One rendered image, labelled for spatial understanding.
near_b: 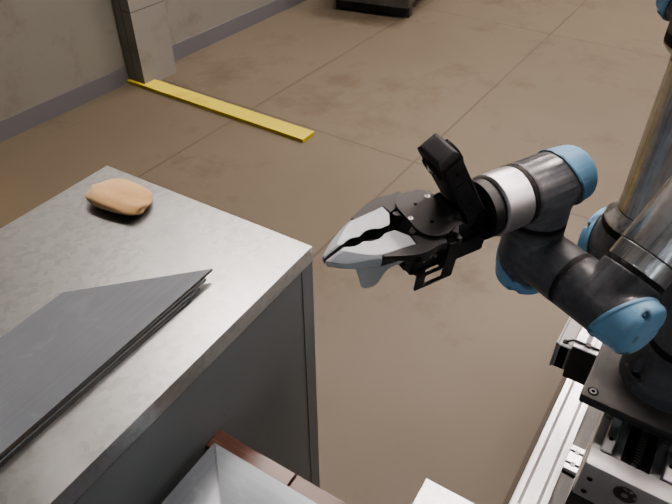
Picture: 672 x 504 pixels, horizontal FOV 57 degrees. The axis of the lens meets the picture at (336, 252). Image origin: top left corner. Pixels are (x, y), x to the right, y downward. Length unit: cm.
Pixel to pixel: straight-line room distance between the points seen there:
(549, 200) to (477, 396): 168
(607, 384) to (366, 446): 122
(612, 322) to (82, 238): 104
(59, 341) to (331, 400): 135
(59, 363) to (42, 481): 20
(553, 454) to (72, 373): 141
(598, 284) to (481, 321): 189
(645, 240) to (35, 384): 89
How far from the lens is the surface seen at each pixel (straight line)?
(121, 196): 142
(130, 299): 117
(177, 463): 119
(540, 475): 196
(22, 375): 111
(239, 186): 338
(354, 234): 63
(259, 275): 120
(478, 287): 278
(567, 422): 210
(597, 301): 76
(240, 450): 122
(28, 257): 138
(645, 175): 99
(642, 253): 76
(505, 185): 71
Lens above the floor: 185
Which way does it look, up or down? 40 degrees down
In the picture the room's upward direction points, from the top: straight up
